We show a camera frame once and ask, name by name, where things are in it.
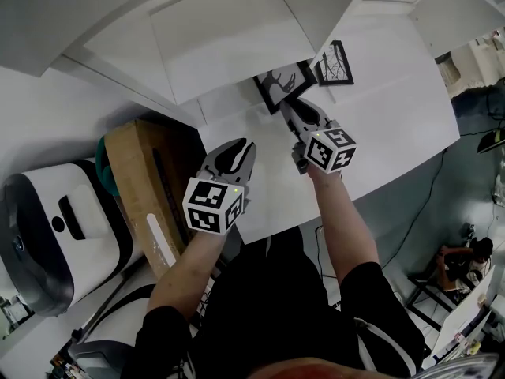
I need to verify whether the deer picture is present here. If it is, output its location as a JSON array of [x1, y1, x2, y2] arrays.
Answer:
[[252, 62, 319, 117]]

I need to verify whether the small black branch picture frame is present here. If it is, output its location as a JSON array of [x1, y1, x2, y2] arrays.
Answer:
[[311, 39, 355, 88]]

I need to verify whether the black floor cable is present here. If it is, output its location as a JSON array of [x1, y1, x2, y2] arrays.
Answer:
[[378, 148, 449, 268]]

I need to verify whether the person's right forearm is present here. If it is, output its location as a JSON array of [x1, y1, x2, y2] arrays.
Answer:
[[305, 167, 383, 290]]

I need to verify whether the person's black clothing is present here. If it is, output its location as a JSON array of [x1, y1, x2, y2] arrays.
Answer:
[[133, 227, 425, 379]]

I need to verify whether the green round object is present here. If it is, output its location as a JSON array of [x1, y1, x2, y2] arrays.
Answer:
[[95, 136, 119, 197]]

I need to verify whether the brown cardboard box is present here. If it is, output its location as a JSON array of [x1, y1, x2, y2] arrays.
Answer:
[[103, 118, 206, 280]]

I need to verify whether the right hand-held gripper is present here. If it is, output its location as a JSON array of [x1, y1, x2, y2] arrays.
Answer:
[[279, 96, 358, 176]]

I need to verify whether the white desk with drawers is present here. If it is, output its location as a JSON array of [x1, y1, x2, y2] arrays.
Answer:
[[0, 0, 505, 246]]

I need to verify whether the black wheeled machine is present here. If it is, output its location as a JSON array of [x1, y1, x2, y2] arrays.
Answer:
[[477, 128, 505, 156]]

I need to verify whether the person's left forearm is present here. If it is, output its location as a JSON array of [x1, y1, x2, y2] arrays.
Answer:
[[147, 227, 229, 321]]

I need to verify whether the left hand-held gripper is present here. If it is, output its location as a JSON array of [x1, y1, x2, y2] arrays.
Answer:
[[181, 137, 258, 237]]

